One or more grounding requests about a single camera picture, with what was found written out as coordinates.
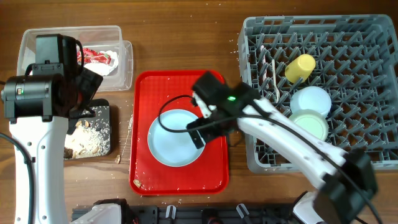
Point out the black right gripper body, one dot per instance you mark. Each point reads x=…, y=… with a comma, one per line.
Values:
x=216, y=130

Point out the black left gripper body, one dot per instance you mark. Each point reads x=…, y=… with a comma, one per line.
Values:
x=88, y=83

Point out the red snack wrapper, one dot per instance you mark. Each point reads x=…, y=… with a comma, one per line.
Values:
x=92, y=56

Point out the white napkin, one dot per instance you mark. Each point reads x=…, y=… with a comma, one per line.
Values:
x=102, y=68

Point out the white plastic fork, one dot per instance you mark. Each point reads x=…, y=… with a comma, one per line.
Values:
x=263, y=70

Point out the light blue dinner plate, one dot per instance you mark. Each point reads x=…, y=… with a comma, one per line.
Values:
x=173, y=149

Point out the yellow plastic cup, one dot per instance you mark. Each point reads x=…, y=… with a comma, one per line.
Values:
x=301, y=67

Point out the light blue bowl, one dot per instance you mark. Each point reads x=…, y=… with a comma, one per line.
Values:
x=311, y=98

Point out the green small plate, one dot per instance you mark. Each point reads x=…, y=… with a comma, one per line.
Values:
x=311, y=121

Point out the brown food scraps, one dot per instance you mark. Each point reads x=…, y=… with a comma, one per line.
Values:
x=89, y=139

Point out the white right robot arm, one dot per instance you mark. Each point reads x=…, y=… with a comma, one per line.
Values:
x=345, y=181

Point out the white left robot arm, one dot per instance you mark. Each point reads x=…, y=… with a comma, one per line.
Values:
x=39, y=148

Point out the clear plastic waste bin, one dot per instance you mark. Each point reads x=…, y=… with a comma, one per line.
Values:
x=98, y=38

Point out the grey dishwasher rack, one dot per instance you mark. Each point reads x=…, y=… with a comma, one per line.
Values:
x=356, y=64

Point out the red serving tray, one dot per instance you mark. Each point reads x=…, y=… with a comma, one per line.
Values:
x=209, y=174

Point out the black plastic tray bin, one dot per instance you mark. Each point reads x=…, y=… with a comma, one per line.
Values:
x=99, y=109

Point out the food scrap on tray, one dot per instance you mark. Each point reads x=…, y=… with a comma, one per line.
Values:
x=137, y=183

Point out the food crumb on table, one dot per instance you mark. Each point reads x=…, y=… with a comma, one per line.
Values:
x=118, y=159

